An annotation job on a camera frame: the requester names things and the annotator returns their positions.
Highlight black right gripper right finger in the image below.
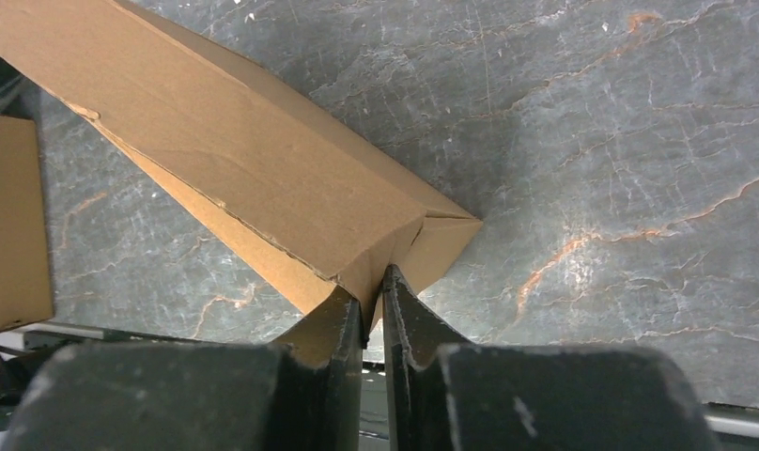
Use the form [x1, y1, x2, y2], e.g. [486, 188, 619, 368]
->
[382, 265, 719, 450]

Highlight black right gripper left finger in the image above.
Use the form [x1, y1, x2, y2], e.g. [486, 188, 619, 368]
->
[1, 289, 363, 450]

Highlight brown cardboard box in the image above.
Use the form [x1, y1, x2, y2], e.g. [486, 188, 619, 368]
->
[0, 1, 482, 322]

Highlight lower stacked cardboard boxes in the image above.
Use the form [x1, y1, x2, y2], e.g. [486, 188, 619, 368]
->
[0, 116, 54, 331]

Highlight aluminium frame rail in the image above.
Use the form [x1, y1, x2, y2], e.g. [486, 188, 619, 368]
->
[0, 323, 759, 450]

